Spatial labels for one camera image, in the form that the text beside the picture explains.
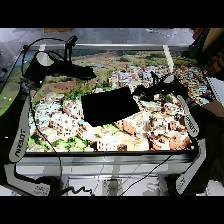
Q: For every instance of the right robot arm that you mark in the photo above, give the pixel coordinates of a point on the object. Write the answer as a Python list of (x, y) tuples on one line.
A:
[(191, 121)]

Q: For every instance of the heap of clothes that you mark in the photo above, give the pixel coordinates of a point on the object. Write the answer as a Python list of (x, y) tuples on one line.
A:
[(213, 56)]

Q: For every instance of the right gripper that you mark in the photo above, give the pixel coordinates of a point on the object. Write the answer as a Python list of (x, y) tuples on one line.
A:
[(149, 91)]

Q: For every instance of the black garment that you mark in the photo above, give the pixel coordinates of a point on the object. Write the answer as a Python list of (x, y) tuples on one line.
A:
[(108, 106)]

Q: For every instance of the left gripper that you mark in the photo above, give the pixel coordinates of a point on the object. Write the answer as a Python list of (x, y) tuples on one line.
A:
[(76, 71)]

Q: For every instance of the silver frame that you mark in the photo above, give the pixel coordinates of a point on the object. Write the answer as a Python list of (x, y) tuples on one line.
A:
[(100, 163)]

